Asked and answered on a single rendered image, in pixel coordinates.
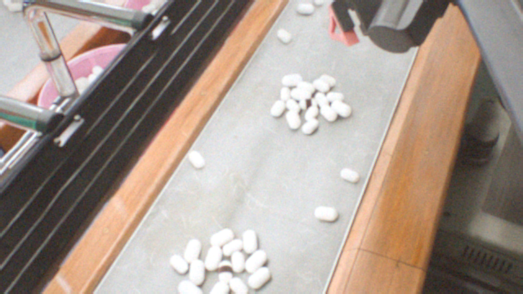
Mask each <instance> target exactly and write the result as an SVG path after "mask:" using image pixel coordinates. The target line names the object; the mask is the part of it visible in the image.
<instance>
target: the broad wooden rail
mask: <svg viewBox="0 0 523 294"><path fill-rule="evenodd" d="M481 60H482V57H481V54H480V51H479V49H478V47H477V45H476V44H475V42H474V40H473V38H472V35H471V32H470V30H469V28H468V27H467V23H466V21H465V20H464V17H463V14H462V13H461V11H460V10H459V9H458V8H457V7H453V6H452V4H449V7H448V9H447V11H446V13H445V15H444V17H443V18H437V21H436V23H435V24H434V26H433V28H432V30H431V32H430V33H429V35H428V36H427V40H426V41H425V43H424V44H422V45H421V46H419V48H418V51H417V54H416V56H415V59H414V61H413V65H412V67H411V70H410V73H409V76H408V78H407V81H406V84H405V87H403V91H402V92H401V95H400V98H399V101H398V103H397V106H396V110H395V112H394V115H393V117H392V120H391V124H390V126H389V128H388V131H387V134H386V135H385V137H384V139H383V142H382V146H381V149H380V151H379V153H378V158H377V160H376V163H375V164H374V167H373V170H372V173H371V177H370V178H369V180H368V182H367V185H366V187H365V189H364V194H363V196H362V199H361V201H360V205H359V206H358V210H357V213H356V214H355V219H354V220H353V223H352V225H351V227H350V230H349V232H348V235H347V237H346V241H345V244H344V246H343V249H342V252H341V255H340V256H339V260H338V263H337V266H336V268H334V271H333V275H332V278H331V280H330V282H329V286H328V288H327V291H326V293H325V294H421V291H422V288H423V284H424V281H425V278H426V274H427V268H428V265H429V261H430V257H431V252H432V248H433V245H434V241H435V237H436V232H437V229H439V225H440V218H441V215H442V212H443V209H444V205H445V199H446V195H447V192H448V188H449V183H450V179H451V176H452V171H453V168H454V163H455V159H457V155H458V149H459V146H460V143H461V139H462V135H463V129H464V126H465V122H466V119H467V113H468V110H469V106H470V102H471V99H472V93H473V89H474V86H475V85H476V80H477V77H478V73H479V69H480V66H481Z"/></svg>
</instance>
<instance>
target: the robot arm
mask: <svg viewBox="0 0 523 294"><path fill-rule="evenodd" d="M449 4H452V6H453V7H457V8H458V9H459V10H460V11H461V13H462V14H463V17H464V20H465V21H466V23H467V27H468V28H469V30H470V32H471V35H472V38H473V40H474V42H475V44H476V45H477V47H478V49H479V51H480V54H481V57H482V59H483V61H484V63H485V66H486V68H487V69H488V73H489V75H490V77H491V79H492V82H493V83H494V85H495V86H496V89H497V92H498V94H499V96H500V98H501V101H502V102H503V106H504V108H505V110H506V112H507V115H508V117H509V119H510V121H512V125H513V126H514V129H515V131H516V134H517V135H518V138H519V141H520V143H521V145H522V148H523V2H522V0H333V1H331V3H330V4H329V6H328V8H329V31H328V32H329V36H330V38H331V40H334V41H338V42H341V43H343V44H344V45H346V46H347V47H350V46H353V45H355V44H357V43H359V42H360V40H359V37H358V35H357V33H356V31H355V29H354V28H355V23H354V21H353V20H352V18H351V16H350V14H349V12H348V10H351V11H355V13H356V15H357V17H358V19H359V21H360V25H359V27H360V31H361V33H362V34H363V35H364V36H368V37H369V39H370V41H371V42H372V43H373V44H374V45H376V46H377V47H379V48H381V49H383V50H384V51H389V52H392V53H406V52H407V51H409V49H410V48H411V47H419V46H421V45H422V44H424V43H425V41H426V40H427V36H428V35H429V33H430V32H431V30H432V28H433V26H434V24H435V23H436V21H437V18H443V17H444V15H445V13H446V11H447V9H448V7H449ZM337 26H338V28H339V29H340V31H341V33H336V32H334V30H335V29H336V27H337Z"/></svg>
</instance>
